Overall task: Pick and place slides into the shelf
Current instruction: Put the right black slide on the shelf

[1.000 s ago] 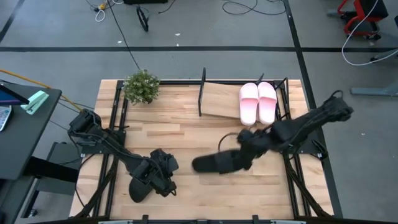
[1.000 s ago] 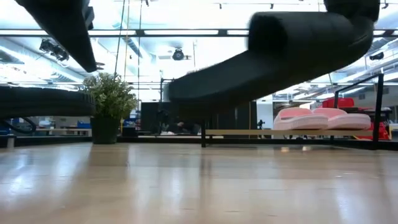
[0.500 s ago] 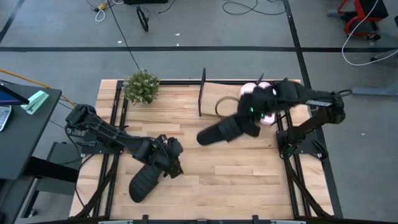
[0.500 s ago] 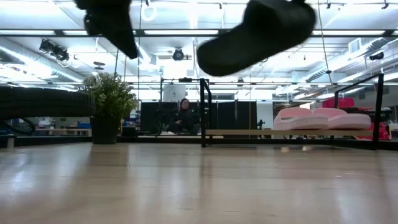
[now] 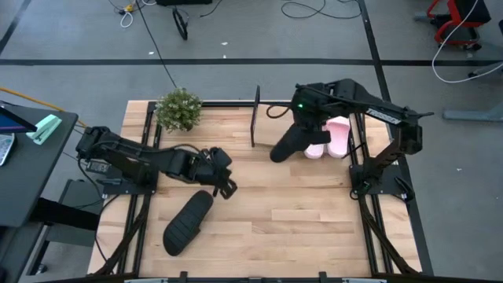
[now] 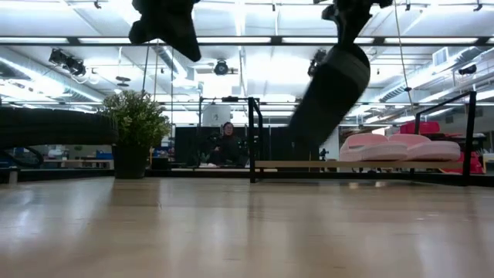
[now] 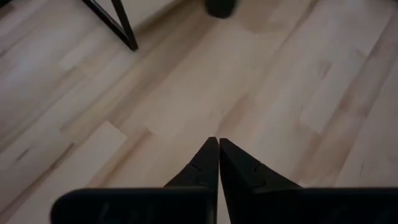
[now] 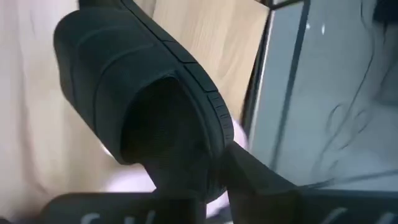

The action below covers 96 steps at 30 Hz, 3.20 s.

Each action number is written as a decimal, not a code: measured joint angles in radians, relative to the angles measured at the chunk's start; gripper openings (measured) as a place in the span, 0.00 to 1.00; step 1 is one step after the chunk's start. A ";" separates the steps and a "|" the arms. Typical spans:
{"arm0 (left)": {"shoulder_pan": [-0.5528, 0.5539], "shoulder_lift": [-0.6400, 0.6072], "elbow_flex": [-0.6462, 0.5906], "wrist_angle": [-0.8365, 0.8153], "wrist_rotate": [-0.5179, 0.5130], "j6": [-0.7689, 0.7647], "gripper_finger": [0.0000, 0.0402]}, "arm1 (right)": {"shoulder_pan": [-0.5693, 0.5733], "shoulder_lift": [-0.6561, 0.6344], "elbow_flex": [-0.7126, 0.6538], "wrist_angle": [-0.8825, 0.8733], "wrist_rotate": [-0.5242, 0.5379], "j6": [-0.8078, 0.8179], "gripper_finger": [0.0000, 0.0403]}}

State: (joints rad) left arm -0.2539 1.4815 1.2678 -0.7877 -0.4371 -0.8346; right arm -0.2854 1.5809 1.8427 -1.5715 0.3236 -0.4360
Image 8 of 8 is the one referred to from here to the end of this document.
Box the pink rubber slide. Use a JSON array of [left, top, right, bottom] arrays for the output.
[[102, 119, 250, 219]]

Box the black rubber slide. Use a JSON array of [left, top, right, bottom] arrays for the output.
[[52, 0, 236, 203]]

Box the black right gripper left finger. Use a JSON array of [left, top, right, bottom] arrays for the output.
[[144, 160, 206, 224]]

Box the black aluminium table frame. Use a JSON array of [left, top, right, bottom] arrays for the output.
[[241, 0, 276, 135]]

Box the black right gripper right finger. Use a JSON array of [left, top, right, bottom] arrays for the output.
[[221, 141, 303, 224]]

